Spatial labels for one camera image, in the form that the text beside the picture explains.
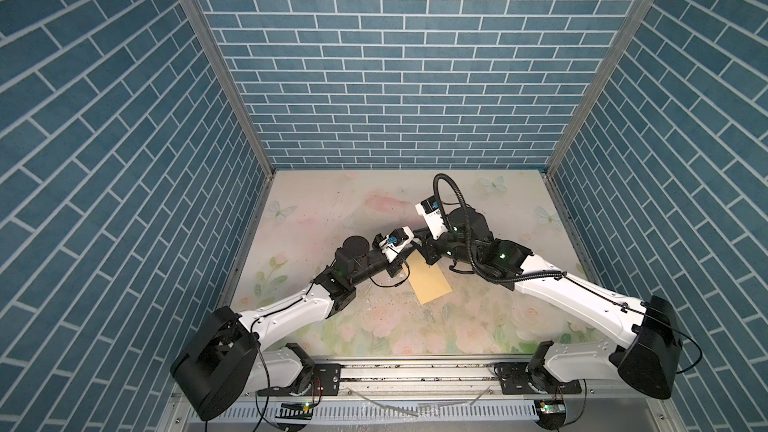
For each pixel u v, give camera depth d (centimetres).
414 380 76
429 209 63
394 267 68
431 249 64
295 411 72
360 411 77
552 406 74
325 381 74
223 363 41
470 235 54
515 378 74
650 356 39
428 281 92
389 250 63
